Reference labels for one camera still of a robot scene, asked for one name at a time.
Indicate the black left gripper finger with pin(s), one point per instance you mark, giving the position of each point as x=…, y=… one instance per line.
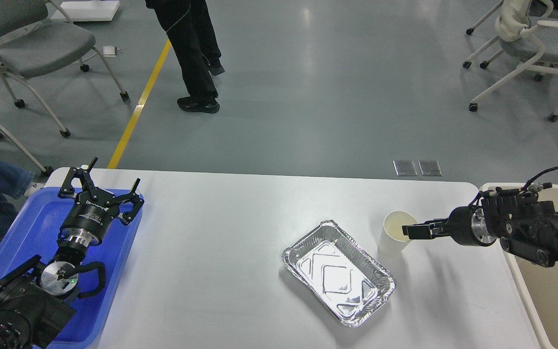
x=86, y=183
x=126, y=217

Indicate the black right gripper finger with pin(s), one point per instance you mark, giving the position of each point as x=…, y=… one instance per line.
x=423, y=231
x=433, y=223

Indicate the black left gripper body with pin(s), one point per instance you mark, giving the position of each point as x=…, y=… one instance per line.
x=91, y=216

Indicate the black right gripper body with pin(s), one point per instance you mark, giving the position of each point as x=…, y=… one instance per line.
x=467, y=227

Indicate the white paper cup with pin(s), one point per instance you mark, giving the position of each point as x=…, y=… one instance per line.
x=392, y=240

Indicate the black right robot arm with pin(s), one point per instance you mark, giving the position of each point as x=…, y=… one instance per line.
x=524, y=225

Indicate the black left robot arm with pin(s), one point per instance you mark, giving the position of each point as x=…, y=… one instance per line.
x=61, y=261

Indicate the right metal floor plate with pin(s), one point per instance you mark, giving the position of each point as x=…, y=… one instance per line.
x=430, y=168

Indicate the metal floor plate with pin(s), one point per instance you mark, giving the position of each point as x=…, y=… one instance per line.
x=430, y=168
x=404, y=167

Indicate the blue plastic tray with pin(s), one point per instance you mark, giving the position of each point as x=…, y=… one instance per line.
x=35, y=232

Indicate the left metal floor plate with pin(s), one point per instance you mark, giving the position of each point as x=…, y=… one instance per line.
x=404, y=167

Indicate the aluminium foil tray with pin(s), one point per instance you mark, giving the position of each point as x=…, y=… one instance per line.
x=349, y=282

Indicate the beige plastic bin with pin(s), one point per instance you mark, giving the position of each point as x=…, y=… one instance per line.
x=538, y=289

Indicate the white power adapter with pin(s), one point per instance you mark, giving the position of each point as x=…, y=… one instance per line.
x=109, y=51

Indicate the grey chair with castors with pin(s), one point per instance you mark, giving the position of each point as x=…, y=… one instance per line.
x=32, y=46

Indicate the white floor base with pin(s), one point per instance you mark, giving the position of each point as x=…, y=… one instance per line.
x=91, y=10

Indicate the person in black clothes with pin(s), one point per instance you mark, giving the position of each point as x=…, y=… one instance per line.
x=188, y=25

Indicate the white office chair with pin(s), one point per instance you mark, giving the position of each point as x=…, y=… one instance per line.
x=531, y=40

